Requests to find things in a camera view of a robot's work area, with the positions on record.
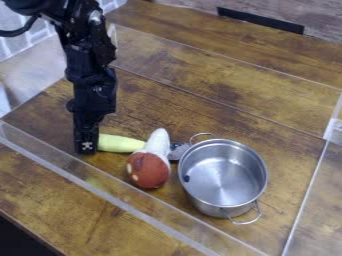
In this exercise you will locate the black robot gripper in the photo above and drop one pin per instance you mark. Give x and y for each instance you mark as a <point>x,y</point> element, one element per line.
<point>93,101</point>

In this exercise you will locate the green handled metal spoon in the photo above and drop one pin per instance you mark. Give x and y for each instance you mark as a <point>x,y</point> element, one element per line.
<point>120,144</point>

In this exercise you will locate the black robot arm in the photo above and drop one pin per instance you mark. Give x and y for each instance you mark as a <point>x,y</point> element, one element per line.
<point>78,23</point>

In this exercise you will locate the brown plush mushroom toy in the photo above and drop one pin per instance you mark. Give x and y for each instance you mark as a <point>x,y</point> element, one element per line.
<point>148,166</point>

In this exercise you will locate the clear acrylic front barrier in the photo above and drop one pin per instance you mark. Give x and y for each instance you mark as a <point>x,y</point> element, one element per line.
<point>173,222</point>

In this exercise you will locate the clear acrylic barrier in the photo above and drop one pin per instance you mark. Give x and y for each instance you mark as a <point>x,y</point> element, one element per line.
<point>315,235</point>
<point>173,222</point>

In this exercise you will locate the stainless steel pot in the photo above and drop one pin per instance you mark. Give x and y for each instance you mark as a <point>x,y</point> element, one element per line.
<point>223,176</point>

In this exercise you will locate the clear acrylic right barrier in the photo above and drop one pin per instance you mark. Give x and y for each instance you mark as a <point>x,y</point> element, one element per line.
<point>315,235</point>

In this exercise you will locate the clear acrylic corner bracket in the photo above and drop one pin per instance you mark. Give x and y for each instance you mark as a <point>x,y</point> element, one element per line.
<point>110,32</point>

